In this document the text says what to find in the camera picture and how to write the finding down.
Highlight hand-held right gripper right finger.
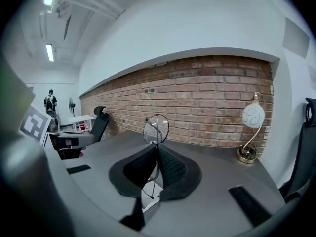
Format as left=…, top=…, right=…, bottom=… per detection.
left=157, top=144, right=203, bottom=202

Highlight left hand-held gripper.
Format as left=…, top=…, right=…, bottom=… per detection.
left=19, top=104, right=96, bottom=160

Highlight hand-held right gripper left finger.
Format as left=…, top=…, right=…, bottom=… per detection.
left=108, top=144, right=158, bottom=198

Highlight thin black-framed round glasses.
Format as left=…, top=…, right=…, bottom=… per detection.
left=140, top=113, right=170, bottom=199

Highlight white table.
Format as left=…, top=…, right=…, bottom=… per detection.
left=68, top=115, right=96, bottom=133

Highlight black office chair with headrest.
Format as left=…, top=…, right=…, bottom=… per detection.
left=89, top=106, right=111, bottom=143

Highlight black standing fan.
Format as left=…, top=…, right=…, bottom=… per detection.
left=67, top=96, right=77, bottom=123

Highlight gold table lamp white globe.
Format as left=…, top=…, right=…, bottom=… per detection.
left=237, top=91, right=266, bottom=165

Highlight black mesh office chair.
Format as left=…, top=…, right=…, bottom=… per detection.
left=278, top=97, right=316, bottom=205

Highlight white ceiling pipes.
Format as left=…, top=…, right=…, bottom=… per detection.
left=52, top=0, right=125, bottom=20

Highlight grey wall panel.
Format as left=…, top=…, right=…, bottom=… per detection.
left=282, top=17, right=311, bottom=59

